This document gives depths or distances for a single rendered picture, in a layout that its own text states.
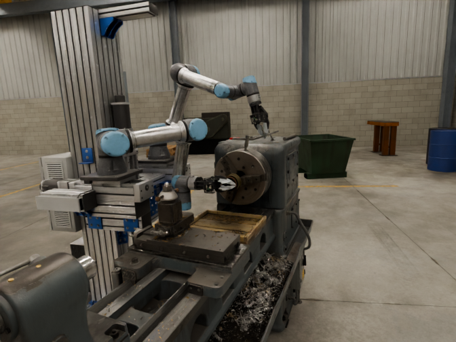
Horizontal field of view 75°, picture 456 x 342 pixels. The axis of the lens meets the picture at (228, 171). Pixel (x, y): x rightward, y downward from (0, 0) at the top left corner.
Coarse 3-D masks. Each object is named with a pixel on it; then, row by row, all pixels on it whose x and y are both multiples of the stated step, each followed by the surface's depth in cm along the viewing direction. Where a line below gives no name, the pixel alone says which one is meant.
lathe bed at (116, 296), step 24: (264, 240) 167; (120, 288) 103; (144, 288) 102; (168, 288) 112; (240, 288) 129; (96, 312) 93; (120, 312) 92; (144, 312) 93; (168, 312) 92; (192, 312) 90; (216, 312) 110; (144, 336) 82; (168, 336) 79; (192, 336) 99
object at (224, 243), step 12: (144, 228) 128; (192, 228) 125; (144, 240) 117; (156, 240) 115; (168, 240) 114; (180, 240) 114; (192, 240) 113; (204, 240) 113; (216, 240) 112; (228, 240) 112; (168, 252) 114; (180, 252) 111; (192, 252) 109; (204, 252) 106; (216, 252) 104; (228, 252) 108
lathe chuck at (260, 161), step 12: (228, 156) 166; (240, 156) 163; (252, 156) 160; (216, 168) 171; (240, 168) 165; (252, 168) 162; (264, 168) 161; (240, 192) 168; (252, 192) 165; (264, 192) 166; (240, 204) 169
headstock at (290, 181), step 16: (224, 144) 188; (240, 144) 183; (256, 144) 179; (272, 144) 175; (288, 144) 184; (272, 160) 173; (288, 160) 188; (272, 176) 174; (288, 176) 190; (272, 192) 176; (288, 192) 195
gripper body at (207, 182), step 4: (212, 176) 156; (196, 180) 155; (200, 180) 157; (204, 180) 151; (208, 180) 151; (212, 180) 150; (216, 180) 154; (196, 184) 153; (200, 184) 154; (204, 184) 152; (208, 184) 150; (212, 184) 149; (216, 184) 154; (196, 188) 153; (200, 188) 153; (204, 188) 151; (208, 188) 151; (212, 188) 150; (216, 188) 152; (204, 192) 152; (212, 192) 151
